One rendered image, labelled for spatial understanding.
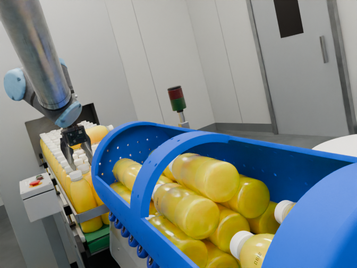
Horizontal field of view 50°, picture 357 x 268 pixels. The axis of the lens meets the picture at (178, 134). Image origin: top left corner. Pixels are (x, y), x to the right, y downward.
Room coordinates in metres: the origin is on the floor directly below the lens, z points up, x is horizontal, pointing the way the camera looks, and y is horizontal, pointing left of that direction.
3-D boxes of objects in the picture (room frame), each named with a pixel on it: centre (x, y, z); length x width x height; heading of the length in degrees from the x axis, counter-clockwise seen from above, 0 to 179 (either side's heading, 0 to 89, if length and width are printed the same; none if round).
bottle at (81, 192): (1.22, 0.36, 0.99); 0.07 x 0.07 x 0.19
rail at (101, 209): (1.24, 0.19, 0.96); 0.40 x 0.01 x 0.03; 111
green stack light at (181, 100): (1.66, -0.03, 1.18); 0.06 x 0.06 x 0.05
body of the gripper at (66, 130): (1.27, 0.34, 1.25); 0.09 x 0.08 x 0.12; 21
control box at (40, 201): (1.26, 0.51, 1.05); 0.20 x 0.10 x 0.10; 21
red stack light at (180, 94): (1.66, -0.03, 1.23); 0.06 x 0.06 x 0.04
